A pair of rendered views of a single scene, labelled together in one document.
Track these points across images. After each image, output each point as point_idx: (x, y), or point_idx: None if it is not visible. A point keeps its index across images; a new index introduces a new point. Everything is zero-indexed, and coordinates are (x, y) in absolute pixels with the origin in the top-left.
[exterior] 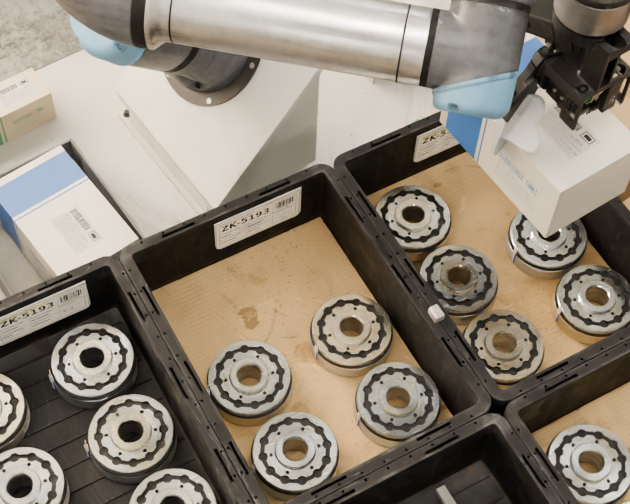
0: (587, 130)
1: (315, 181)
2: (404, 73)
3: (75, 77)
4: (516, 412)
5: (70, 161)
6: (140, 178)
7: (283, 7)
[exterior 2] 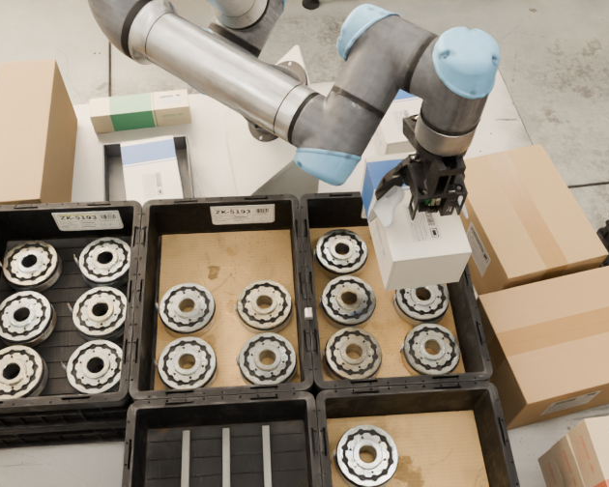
0: (437, 227)
1: (285, 204)
2: (277, 129)
3: (214, 104)
4: (324, 398)
5: (172, 146)
6: (217, 172)
7: (214, 57)
